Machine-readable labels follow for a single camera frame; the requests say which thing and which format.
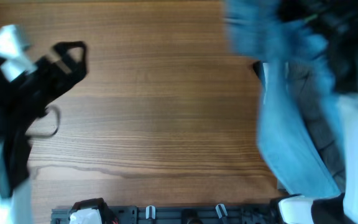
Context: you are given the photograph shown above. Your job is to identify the black cloth garment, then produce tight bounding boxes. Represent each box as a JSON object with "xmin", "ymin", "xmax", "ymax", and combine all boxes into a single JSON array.
[{"xmin": 252, "ymin": 61, "xmax": 265, "ymax": 88}]

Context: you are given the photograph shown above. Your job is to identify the white cloth garment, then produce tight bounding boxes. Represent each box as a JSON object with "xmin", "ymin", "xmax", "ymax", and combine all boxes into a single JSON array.
[{"xmin": 275, "ymin": 94, "xmax": 358, "ymax": 223}]

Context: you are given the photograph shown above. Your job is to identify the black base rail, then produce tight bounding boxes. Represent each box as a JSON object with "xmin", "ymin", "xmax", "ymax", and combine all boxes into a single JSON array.
[{"xmin": 50, "ymin": 198, "xmax": 280, "ymax": 224}]

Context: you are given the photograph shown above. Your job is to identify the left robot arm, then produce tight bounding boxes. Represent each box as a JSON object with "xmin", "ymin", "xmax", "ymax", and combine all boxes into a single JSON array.
[{"xmin": 0, "ymin": 41, "xmax": 88, "ymax": 223}]

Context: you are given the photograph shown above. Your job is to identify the light blue denim jeans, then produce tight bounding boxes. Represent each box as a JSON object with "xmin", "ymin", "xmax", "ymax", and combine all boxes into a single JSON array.
[{"xmin": 224, "ymin": 0, "xmax": 341, "ymax": 197}]

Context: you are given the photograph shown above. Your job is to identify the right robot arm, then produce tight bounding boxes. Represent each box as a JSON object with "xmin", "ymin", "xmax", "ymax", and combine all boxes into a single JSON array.
[{"xmin": 277, "ymin": 0, "xmax": 358, "ymax": 93}]

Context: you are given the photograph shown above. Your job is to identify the grey cloth garment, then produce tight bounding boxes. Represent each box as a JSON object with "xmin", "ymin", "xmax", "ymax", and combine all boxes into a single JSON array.
[{"xmin": 288, "ymin": 62, "xmax": 346, "ymax": 193}]

